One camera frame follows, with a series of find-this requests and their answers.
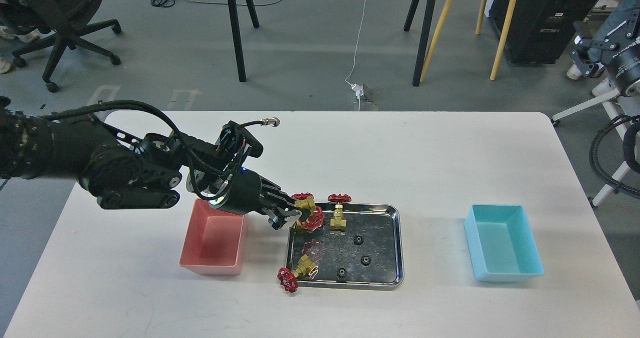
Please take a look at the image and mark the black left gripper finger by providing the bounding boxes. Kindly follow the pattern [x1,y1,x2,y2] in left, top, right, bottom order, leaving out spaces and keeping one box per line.
[267,209,302,230]
[270,191,297,209]

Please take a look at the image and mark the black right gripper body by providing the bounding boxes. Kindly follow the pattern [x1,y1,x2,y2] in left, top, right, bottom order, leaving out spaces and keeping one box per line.
[570,21,640,96]

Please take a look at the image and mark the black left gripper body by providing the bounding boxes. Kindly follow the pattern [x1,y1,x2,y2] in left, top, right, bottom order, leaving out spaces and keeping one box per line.
[209,171,281,215]

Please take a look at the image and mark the brass valve red handwheel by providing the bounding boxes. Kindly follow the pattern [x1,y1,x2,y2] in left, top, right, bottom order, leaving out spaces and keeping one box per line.
[294,205,326,233]

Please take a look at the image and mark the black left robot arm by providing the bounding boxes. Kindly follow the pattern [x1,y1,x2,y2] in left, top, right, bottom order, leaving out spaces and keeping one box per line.
[0,97,313,230]

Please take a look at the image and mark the brass valve top left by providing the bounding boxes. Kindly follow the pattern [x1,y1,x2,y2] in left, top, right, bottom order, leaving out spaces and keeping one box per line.
[291,192,316,213]

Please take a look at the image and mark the brass valve top middle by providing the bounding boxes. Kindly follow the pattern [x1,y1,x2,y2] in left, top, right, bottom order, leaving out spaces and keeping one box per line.
[327,193,352,234]

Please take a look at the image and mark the pink plastic box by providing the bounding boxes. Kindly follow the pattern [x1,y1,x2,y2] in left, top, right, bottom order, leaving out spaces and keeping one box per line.
[179,199,249,275]

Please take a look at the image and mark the brass valve bottom left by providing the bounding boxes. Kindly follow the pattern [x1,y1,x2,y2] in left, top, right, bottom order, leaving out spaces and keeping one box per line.
[277,254,319,293]

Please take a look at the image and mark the blue plastic box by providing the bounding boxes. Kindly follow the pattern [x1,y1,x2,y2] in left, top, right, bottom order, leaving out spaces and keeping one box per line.
[464,204,546,283]

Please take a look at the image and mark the black cabinet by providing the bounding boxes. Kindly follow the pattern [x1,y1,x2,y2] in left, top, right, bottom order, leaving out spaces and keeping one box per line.
[503,0,598,66]

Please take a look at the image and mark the shiny metal tray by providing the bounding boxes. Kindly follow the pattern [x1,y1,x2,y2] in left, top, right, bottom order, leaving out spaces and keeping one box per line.
[285,202,404,290]

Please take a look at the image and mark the wooden easel leg right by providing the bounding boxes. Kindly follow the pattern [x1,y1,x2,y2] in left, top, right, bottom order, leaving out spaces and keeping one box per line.
[475,0,517,81]

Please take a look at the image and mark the wooden easel leg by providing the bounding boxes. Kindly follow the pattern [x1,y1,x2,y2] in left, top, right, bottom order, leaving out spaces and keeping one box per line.
[475,0,517,81]
[418,0,454,83]

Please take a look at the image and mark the white power adapter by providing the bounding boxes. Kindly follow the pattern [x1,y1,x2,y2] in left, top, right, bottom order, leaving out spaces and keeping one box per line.
[350,83,374,104]

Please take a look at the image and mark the wooden easel leg left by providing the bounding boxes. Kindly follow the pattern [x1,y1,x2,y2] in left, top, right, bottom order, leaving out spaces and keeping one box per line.
[418,0,454,83]

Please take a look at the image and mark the black easel leg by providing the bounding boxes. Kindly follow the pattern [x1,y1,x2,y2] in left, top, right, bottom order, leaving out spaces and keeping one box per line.
[403,0,436,87]

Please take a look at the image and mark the black tripod stand left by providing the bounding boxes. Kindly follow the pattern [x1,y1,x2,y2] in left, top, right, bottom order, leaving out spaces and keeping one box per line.
[227,0,259,82]

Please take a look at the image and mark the black office chair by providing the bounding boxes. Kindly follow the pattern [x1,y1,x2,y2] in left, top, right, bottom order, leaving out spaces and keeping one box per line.
[1,0,122,92]

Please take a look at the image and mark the white cable on floor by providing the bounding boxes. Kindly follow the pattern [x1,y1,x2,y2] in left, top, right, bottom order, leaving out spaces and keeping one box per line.
[344,0,372,111]

